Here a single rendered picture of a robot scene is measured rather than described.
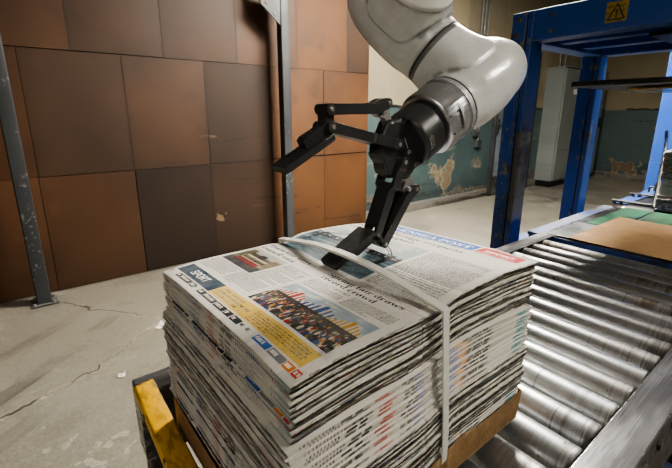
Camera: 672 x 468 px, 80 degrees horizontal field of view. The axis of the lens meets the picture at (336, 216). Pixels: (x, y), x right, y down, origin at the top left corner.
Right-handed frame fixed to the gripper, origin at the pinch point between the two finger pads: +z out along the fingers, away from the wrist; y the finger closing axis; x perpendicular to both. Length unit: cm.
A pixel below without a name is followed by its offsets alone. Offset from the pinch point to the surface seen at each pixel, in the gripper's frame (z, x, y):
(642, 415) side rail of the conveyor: -20, -25, 44
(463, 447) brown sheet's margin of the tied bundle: 3.0, -15.2, 28.1
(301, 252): 1.0, 6.5, 7.2
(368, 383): 9.3, -15.2, 7.2
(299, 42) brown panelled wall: -196, 288, 20
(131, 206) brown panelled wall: -1, 288, 64
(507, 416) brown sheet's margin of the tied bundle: -5.6, -14.9, 34.2
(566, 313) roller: -41, -5, 56
